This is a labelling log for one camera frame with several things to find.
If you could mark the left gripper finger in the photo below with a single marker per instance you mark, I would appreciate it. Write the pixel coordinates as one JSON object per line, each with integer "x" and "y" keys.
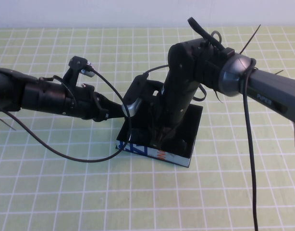
{"x": 114, "y": 105}
{"x": 116, "y": 114}

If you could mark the black zip tie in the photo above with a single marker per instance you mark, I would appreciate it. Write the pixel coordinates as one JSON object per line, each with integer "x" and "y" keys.
{"x": 218, "y": 96}
{"x": 5, "y": 123}
{"x": 250, "y": 38}

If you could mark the green white-grid tablecloth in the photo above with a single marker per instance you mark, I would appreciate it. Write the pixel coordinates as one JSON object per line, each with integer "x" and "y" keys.
{"x": 65, "y": 204}

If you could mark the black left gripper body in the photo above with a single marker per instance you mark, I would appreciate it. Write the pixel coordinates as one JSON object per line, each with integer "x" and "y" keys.
{"x": 87, "y": 103}

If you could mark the right wrist camera black silver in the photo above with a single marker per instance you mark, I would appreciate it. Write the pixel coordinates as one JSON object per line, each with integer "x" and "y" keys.
{"x": 134, "y": 91}

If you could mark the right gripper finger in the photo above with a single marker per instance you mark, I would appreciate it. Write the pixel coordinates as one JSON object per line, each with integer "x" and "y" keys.
{"x": 157, "y": 142}
{"x": 169, "y": 132}

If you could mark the black glasses case box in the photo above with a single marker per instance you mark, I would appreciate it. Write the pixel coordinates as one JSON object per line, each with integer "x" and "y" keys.
{"x": 176, "y": 160}

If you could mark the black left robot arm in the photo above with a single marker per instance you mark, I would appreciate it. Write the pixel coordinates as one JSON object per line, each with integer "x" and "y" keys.
{"x": 37, "y": 96}

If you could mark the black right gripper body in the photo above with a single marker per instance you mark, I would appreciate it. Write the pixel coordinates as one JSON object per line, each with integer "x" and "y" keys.
{"x": 174, "y": 110}

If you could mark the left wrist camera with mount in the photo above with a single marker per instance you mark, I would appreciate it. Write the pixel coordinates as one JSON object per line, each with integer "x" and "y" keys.
{"x": 76, "y": 63}

